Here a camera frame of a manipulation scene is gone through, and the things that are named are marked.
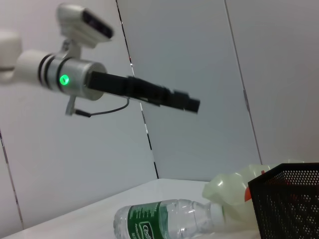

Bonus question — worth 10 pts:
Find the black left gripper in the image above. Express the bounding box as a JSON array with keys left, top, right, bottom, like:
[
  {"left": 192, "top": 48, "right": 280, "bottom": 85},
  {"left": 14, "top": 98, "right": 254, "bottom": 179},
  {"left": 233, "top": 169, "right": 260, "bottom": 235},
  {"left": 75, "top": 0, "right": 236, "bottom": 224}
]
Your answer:
[{"left": 87, "top": 71, "right": 201, "bottom": 114}]

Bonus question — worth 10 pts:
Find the clear green-label water bottle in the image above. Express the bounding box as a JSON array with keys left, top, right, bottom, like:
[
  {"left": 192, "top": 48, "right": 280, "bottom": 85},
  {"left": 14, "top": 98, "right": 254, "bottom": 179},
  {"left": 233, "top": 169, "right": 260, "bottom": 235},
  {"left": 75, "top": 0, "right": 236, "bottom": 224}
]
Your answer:
[{"left": 113, "top": 198, "right": 226, "bottom": 239}]

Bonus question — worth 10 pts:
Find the pale green glass fruit plate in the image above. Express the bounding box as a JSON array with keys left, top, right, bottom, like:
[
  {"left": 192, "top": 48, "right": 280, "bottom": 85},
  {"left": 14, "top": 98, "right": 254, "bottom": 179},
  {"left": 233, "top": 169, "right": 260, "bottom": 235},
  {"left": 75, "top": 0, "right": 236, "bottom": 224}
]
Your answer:
[{"left": 201, "top": 159, "right": 306, "bottom": 220}]

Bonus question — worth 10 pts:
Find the black mesh pen holder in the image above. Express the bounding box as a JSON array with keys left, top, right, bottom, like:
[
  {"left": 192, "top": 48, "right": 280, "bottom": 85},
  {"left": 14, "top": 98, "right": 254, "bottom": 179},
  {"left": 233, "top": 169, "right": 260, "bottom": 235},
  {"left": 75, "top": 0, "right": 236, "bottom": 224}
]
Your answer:
[{"left": 248, "top": 162, "right": 319, "bottom": 239}]

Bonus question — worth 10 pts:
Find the white partition panel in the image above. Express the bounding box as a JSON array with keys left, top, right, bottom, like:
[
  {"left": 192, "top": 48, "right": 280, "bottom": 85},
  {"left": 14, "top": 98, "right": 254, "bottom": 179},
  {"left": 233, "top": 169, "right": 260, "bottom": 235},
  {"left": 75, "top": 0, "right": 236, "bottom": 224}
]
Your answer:
[
  {"left": 0, "top": 0, "right": 160, "bottom": 231},
  {"left": 116, "top": 0, "right": 263, "bottom": 182},
  {"left": 224, "top": 0, "right": 319, "bottom": 165}
]

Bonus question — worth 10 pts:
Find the left gripper cable with plugs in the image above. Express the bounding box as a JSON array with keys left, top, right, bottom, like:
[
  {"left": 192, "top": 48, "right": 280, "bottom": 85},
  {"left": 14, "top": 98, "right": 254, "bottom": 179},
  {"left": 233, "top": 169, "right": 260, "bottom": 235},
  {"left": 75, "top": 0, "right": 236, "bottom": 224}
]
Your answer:
[{"left": 65, "top": 96, "right": 131, "bottom": 118}]

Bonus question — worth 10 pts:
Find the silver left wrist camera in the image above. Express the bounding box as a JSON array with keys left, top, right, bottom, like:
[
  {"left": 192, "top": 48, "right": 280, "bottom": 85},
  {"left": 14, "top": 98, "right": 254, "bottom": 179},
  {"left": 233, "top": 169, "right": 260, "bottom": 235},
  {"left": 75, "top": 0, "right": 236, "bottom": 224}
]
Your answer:
[{"left": 56, "top": 2, "right": 115, "bottom": 59}]

